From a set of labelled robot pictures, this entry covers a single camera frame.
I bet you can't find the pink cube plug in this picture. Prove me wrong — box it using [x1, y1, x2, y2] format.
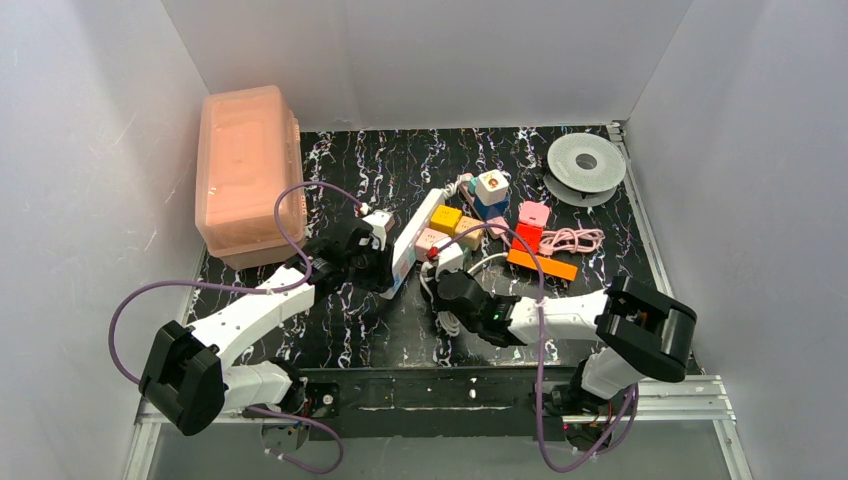
[518, 201, 550, 229]
[414, 227, 450, 262]

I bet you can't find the yellow cube plug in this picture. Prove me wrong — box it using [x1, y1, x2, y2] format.
[429, 205, 463, 237]

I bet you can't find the beige cube plug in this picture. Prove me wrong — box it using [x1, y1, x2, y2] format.
[454, 216, 485, 251]

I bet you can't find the white cable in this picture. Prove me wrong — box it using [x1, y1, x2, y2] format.
[418, 251, 511, 339]

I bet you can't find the pink coiled cable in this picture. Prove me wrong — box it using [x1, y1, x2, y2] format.
[539, 227, 605, 257]

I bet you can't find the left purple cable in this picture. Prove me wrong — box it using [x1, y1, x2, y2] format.
[107, 181, 369, 476]

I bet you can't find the blue cube socket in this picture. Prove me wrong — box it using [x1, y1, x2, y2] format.
[473, 194, 510, 222]

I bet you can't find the white cartoon cube plug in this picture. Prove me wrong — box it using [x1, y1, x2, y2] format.
[475, 170, 509, 206]

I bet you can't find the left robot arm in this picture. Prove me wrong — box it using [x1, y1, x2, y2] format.
[139, 210, 394, 436]

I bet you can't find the grey filament spool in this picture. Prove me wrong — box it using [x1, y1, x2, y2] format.
[542, 133, 627, 208]

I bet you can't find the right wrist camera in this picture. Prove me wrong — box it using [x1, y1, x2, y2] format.
[429, 239, 465, 279]

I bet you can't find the pink cube plug on strip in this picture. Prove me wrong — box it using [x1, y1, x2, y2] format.
[414, 227, 450, 262]

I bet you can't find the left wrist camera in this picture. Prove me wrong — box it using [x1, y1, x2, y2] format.
[363, 210, 395, 251]

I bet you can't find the white power strip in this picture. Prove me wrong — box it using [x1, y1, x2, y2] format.
[380, 189, 447, 300]

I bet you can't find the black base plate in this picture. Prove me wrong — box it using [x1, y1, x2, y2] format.
[241, 362, 637, 442]

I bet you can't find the pink plastic storage box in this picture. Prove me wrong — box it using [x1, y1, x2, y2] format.
[195, 85, 307, 270]

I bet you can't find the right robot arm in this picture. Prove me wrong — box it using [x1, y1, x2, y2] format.
[422, 271, 697, 415]

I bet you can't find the red cube socket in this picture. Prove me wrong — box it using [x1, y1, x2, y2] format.
[511, 222, 544, 253]

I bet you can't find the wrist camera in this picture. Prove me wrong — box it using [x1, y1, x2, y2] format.
[429, 239, 465, 279]
[363, 210, 395, 251]

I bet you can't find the orange power bank socket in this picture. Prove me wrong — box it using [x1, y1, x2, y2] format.
[506, 249, 578, 282]

